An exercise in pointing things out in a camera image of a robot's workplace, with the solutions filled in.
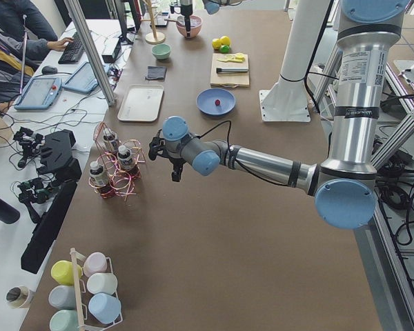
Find green bowl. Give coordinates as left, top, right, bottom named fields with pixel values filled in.
left=151, top=43, right=171, bottom=60

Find grey cup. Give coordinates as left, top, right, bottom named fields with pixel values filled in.
left=48, top=285, right=76, bottom=310

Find tea bottle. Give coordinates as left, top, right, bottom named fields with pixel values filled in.
left=103, top=128, right=119, bottom=153
left=90, top=161, right=110, bottom=188
left=117, top=145, right=135, bottom=172

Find black water bottle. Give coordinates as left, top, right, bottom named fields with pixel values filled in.
left=0, top=198, right=20, bottom=224

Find cream rabbit tray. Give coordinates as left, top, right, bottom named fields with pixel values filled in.
left=117, top=84, right=164, bottom=123

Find black long case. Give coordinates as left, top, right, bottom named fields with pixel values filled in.
left=21, top=180, right=77, bottom=274

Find blue round plate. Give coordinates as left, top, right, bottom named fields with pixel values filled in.
left=196, top=88, right=236, bottom=117

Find person hand on keyboard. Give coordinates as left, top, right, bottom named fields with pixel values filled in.
left=47, top=37, right=74, bottom=52

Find bamboo cutting board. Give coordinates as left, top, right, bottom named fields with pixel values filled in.
left=210, top=52, right=250, bottom=88

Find grey folded cloth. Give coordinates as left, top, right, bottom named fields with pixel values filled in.
left=145, top=66, right=167, bottom=81

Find yellow lemon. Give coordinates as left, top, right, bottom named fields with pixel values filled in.
left=211, top=39, right=222, bottom=50
left=219, top=35, right=231, bottom=46

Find blue teach pendant near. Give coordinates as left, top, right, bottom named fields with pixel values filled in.
left=14, top=77, right=62, bottom=111

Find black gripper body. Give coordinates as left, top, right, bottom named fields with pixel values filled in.
left=179, top=0, right=193, bottom=17
left=169, top=157, right=185, bottom=174

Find copper wire bottle rack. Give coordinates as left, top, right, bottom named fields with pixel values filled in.
left=88, top=121, right=146, bottom=199

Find yellow cup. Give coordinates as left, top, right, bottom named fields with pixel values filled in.
left=50, top=260, right=74, bottom=285

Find white cup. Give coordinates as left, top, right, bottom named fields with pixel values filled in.
left=87, top=273, right=118, bottom=295

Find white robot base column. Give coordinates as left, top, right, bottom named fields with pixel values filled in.
left=259, top=0, right=334, bottom=122

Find pink cup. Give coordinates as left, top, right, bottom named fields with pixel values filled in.
left=83, top=252, right=108, bottom=277

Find mint green cup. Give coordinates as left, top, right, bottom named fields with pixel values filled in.
left=49, top=310, right=79, bottom=331

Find blue teach pendant far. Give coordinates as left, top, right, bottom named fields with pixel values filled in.
left=62, top=61, right=99, bottom=94

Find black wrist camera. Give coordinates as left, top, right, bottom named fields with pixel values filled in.
left=148, top=129, right=167, bottom=161

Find black keyboard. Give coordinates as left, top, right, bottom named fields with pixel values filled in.
left=58, top=32, right=84, bottom=64

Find wooden cup tree stand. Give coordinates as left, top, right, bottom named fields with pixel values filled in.
left=141, top=0, right=166, bottom=45

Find steel muddler black tip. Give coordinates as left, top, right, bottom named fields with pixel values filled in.
left=216, top=68, right=249, bottom=74

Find pink bowl with ice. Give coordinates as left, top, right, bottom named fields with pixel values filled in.
left=176, top=15, right=202, bottom=39

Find blue teach pendant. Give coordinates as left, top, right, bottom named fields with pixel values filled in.
left=14, top=77, right=62, bottom=111
left=62, top=61, right=99, bottom=94

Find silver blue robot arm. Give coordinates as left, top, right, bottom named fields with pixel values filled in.
left=177, top=0, right=242, bottom=38
left=149, top=1, right=408, bottom=229

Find yellow plastic knife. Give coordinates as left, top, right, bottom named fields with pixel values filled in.
left=217, top=57, right=245, bottom=63

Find lemon slice near edge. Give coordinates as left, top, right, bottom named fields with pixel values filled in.
left=235, top=52, right=245, bottom=60

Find light blue cup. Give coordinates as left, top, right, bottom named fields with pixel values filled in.
left=88, top=293, right=121, bottom=324

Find computer mouse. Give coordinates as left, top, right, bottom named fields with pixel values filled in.
left=41, top=66, right=58, bottom=75

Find metal ice scoop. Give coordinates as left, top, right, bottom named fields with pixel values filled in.
left=165, top=16, right=184, bottom=25

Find green lime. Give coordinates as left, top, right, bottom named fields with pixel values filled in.
left=219, top=45, right=230, bottom=54

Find aluminium frame post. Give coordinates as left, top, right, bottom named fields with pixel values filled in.
left=64, top=0, right=116, bottom=106

